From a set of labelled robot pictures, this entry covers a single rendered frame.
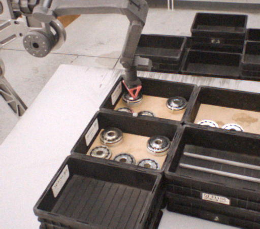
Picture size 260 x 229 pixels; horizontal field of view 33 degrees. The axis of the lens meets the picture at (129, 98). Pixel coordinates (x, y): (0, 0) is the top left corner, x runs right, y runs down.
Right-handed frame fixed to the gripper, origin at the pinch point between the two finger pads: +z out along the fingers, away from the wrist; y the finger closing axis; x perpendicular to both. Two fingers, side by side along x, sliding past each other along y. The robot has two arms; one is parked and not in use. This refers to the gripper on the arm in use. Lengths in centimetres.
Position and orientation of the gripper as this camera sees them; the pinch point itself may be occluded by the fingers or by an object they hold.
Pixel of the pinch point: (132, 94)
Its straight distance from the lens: 215.4
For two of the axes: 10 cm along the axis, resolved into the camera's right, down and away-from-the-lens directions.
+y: -3.3, -5.1, 7.9
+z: 0.7, 8.2, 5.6
